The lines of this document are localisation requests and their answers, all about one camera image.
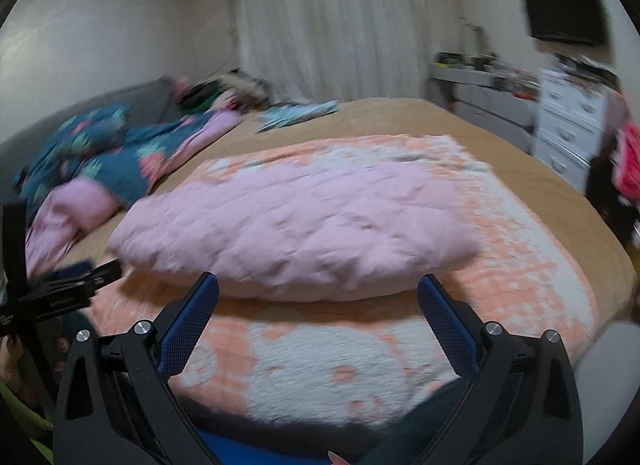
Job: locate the tan bed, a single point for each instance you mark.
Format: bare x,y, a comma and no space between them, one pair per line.
400,115

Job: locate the light blue garment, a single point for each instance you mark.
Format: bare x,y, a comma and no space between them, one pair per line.
295,115

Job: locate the white drawer cabinet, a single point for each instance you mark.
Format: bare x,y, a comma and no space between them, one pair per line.
565,120

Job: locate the pile of mixed clothes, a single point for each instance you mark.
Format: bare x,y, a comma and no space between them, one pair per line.
220,92

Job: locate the grey headboard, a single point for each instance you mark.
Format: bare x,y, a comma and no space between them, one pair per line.
75,115

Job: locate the pink printed cloth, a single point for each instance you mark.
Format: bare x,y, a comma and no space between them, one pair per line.
630,165

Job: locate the black television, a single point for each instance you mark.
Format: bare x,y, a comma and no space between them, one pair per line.
565,5

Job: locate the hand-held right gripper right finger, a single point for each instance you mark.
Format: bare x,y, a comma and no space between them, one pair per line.
445,320

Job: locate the orange white plaid blanket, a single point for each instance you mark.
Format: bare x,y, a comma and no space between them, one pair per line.
320,360

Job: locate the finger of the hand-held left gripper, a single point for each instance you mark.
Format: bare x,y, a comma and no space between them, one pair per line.
60,300
70,272

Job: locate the pink quilted jacket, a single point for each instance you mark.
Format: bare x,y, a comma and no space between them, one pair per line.
300,230

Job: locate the grey desk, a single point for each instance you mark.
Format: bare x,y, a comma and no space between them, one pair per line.
485,100

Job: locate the white curtain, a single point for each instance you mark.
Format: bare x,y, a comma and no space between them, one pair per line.
340,25

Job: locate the dark cloth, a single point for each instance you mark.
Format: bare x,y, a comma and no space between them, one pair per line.
605,205

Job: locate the person's dark green garment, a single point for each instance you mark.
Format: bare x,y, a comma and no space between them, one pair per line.
400,420

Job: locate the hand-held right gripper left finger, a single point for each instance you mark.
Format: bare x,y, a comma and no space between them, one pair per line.
190,320

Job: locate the clutter of small gadgets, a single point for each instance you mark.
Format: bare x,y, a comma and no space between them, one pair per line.
480,62

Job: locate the blue floral quilt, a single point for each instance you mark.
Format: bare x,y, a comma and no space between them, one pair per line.
115,160

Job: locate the yellow green cloth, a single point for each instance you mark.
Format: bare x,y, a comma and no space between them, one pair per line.
20,425

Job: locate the person's blue pants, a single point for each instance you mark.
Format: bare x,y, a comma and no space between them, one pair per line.
260,452

